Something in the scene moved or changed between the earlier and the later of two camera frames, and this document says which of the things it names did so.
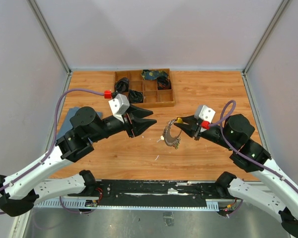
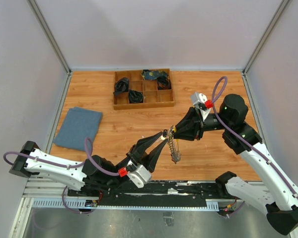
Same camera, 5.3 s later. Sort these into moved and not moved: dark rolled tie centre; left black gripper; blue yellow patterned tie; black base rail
Moved: left black gripper
Not moved: black base rail; blue yellow patterned tie; dark rolled tie centre
